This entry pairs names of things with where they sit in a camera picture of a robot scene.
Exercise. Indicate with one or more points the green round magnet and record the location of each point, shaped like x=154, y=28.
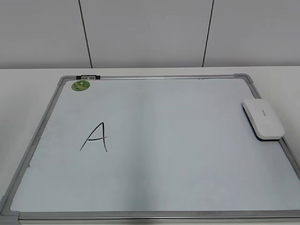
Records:
x=80, y=85

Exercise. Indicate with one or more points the grey framed whiteboard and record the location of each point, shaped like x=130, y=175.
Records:
x=133, y=148

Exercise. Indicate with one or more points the white whiteboard eraser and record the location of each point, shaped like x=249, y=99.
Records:
x=264, y=121

